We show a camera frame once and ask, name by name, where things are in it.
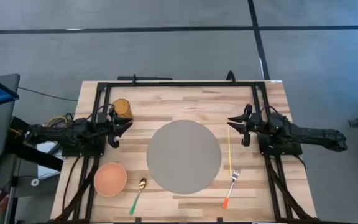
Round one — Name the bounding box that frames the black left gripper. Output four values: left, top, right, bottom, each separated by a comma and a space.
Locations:
96, 104, 134, 149

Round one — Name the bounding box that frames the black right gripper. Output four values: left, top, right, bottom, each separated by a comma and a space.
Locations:
227, 103, 263, 147

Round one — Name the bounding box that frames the pink bowl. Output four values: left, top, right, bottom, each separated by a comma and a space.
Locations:
93, 161, 128, 198

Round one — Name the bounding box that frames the gold spoon with green handle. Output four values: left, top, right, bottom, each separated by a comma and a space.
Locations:
129, 177, 148, 217

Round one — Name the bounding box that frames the silver fork with orange handle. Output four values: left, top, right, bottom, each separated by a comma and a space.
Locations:
221, 169, 242, 210

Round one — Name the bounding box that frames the amber faceted plastic cup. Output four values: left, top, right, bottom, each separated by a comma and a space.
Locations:
112, 98, 134, 121

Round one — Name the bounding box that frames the black flat bar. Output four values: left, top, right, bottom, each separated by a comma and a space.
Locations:
117, 73, 173, 82

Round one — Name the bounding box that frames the round grey placemat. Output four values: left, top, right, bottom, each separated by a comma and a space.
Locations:
146, 119, 223, 195

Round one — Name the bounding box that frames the yellow cable bundle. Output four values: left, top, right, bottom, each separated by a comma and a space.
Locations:
44, 115, 68, 128

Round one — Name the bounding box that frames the black aluminium table frame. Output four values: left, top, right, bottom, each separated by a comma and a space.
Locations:
50, 74, 317, 224

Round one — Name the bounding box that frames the black floor cable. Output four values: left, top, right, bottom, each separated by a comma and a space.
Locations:
18, 86, 79, 103

